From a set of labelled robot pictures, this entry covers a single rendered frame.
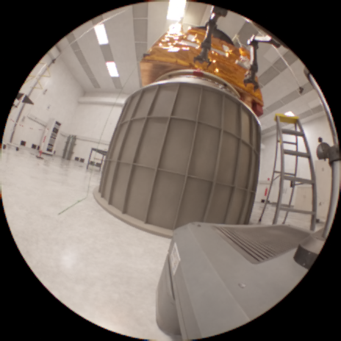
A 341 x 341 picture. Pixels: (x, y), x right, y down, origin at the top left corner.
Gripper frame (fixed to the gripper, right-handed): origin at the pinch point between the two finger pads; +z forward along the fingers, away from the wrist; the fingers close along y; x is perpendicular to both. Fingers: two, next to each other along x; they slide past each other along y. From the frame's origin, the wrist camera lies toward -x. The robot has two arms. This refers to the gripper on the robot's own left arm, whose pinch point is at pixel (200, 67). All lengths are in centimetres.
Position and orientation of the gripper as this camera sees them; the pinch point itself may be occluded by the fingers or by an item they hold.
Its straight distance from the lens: 103.8
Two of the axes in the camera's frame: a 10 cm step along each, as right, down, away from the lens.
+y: -9.7, -2.3, -0.7
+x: -0.4, 4.3, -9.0
